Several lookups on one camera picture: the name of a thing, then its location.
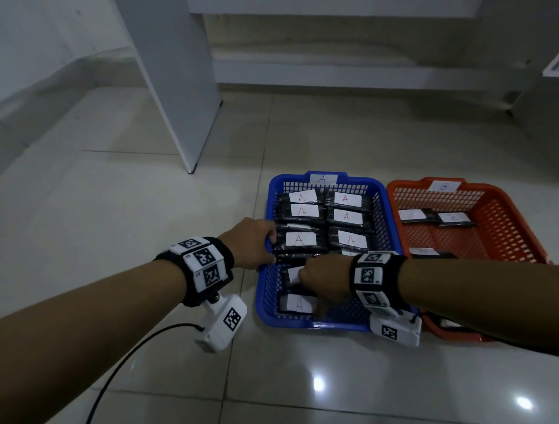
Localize person's left forearm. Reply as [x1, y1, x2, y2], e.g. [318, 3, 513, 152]
[0, 260, 189, 424]

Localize orange plastic basket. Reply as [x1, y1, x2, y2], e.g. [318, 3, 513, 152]
[386, 176, 553, 342]

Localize person's left hand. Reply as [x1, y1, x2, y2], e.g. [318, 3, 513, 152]
[218, 217, 278, 271]

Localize person's right forearm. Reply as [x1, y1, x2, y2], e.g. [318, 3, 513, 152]
[398, 257, 559, 350]

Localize white desk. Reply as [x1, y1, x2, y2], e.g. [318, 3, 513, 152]
[114, 0, 559, 175]

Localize black camera cable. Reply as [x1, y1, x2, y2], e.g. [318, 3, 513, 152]
[85, 323, 204, 424]

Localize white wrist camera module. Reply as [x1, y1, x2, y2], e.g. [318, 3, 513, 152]
[370, 310, 423, 348]
[194, 294, 249, 354]

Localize blue plastic basket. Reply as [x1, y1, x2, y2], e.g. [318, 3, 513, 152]
[254, 171, 409, 332]

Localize white cabinet door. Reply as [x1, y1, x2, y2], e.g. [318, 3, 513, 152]
[541, 52, 559, 79]

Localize person's right hand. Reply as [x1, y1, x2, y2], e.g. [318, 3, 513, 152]
[298, 255, 352, 317]

